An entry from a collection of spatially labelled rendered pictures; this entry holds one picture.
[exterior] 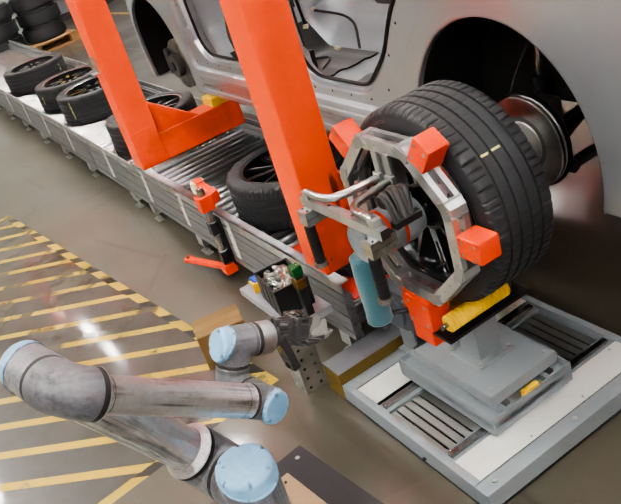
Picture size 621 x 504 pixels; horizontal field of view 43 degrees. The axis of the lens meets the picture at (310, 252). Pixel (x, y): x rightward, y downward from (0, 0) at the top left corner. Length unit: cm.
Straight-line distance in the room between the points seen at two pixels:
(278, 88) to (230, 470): 123
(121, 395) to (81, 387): 10
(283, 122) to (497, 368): 109
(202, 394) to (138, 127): 282
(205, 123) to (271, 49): 210
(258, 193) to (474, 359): 151
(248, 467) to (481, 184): 95
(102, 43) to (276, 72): 193
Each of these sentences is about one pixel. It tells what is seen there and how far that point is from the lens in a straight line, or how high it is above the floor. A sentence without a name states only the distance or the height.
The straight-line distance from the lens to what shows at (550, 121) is 259.
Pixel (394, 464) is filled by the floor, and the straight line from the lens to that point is 281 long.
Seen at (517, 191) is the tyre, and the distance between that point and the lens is 222.
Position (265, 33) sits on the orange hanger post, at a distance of 256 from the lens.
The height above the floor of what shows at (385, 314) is 52.
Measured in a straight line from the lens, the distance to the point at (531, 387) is 271.
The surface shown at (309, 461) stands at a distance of 248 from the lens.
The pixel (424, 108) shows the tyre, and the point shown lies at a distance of 228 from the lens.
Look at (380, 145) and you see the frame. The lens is 227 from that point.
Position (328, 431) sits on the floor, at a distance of 301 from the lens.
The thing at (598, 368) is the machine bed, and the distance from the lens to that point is 291.
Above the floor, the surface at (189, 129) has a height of 63.
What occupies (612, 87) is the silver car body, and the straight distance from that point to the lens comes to 222.
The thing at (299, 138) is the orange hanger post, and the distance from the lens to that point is 267.
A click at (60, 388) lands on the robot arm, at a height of 113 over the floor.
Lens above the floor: 196
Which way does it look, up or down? 28 degrees down
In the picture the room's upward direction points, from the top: 18 degrees counter-clockwise
